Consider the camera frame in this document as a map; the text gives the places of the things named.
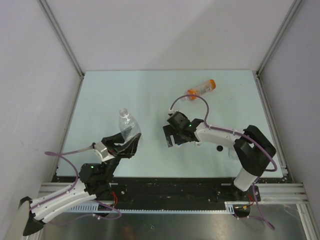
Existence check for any orange label bottle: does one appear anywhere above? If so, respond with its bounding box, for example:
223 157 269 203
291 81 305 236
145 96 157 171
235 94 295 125
182 79 217 101

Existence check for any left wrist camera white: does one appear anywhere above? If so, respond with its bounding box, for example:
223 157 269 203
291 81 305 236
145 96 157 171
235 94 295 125
93 142 115 162

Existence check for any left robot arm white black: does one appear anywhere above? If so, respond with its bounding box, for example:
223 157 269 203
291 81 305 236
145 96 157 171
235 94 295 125
20 133 142 237

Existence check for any grey slotted cable duct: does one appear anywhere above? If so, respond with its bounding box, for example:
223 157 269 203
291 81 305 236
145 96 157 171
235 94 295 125
65 202 244 215

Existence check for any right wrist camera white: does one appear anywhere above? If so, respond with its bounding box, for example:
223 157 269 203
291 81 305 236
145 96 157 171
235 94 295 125
168 109 181 118

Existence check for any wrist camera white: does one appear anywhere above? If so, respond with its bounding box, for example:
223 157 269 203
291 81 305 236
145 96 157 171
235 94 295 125
93 142 115 162
168 109 181 118

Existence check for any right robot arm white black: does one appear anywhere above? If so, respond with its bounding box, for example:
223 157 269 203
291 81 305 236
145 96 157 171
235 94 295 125
162 111 278 201

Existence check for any clear unlabelled plastic bottle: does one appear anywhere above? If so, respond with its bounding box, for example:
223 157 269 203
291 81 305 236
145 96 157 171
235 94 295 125
118 108 143 147

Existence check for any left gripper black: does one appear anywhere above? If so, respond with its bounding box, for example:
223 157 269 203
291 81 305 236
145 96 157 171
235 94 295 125
101 126 141 180

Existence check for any blue label water bottle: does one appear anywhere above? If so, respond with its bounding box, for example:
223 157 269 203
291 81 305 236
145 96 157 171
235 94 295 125
228 148 239 161

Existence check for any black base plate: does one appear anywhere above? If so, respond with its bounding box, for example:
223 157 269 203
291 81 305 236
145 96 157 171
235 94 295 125
51 176 295 211

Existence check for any black bottle cap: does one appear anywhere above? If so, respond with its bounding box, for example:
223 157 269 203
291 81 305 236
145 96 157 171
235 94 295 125
216 145 224 152

